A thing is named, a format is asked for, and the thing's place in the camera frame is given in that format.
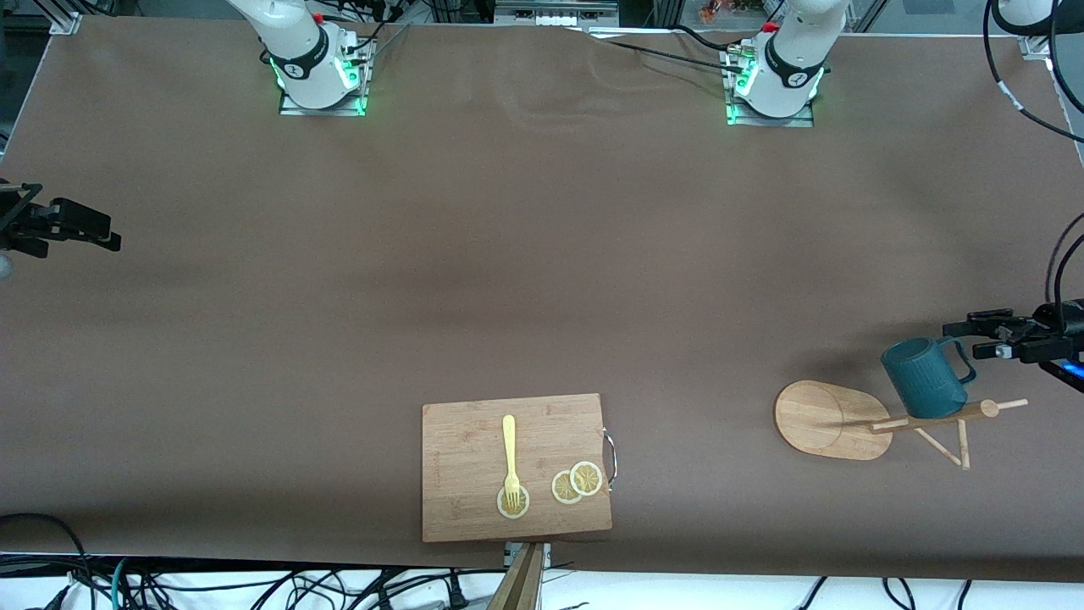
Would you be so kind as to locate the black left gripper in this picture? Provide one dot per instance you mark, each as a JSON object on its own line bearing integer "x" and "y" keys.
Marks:
{"x": 1053, "y": 332}

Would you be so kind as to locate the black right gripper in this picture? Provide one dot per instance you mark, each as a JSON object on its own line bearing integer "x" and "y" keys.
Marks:
{"x": 19, "y": 222}

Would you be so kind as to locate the teal cup yellow inside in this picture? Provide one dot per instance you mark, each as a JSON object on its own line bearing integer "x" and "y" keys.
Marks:
{"x": 923, "y": 381}

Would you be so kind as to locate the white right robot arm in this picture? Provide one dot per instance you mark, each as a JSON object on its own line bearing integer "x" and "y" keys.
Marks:
{"x": 296, "y": 42}

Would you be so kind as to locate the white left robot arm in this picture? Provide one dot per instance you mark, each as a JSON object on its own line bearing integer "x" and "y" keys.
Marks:
{"x": 792, "y": 51}

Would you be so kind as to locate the wooden cup rack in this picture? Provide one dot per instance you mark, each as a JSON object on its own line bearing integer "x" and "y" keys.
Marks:
{"x": 821, "y": 419}

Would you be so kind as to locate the brown table cover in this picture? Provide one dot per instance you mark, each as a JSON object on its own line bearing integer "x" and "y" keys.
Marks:
{"x": 508, "y": 254}

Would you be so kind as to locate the lemon slice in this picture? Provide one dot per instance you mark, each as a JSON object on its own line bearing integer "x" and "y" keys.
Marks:
{"x": 518, "y": 507}
{"x": 586, "y": 478}
{"x": 561, "y": 489}

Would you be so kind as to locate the wooden cutting board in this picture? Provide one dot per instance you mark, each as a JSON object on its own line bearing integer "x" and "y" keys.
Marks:
{"x": 466, "y": 466}

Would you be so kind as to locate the yellow plastic fork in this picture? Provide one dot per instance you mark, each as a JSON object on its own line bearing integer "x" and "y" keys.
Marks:
{"x": 509, "y": 449}

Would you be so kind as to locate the wooden beam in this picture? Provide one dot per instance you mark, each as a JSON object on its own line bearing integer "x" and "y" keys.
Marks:
{"x": 521, "y": 585}

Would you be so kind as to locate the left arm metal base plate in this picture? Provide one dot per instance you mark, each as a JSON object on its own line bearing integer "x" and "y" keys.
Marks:
{"x": 804, "y": 119}

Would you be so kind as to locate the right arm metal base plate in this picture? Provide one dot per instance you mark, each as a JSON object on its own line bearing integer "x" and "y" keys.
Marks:
{"x": 360, "y": 85}

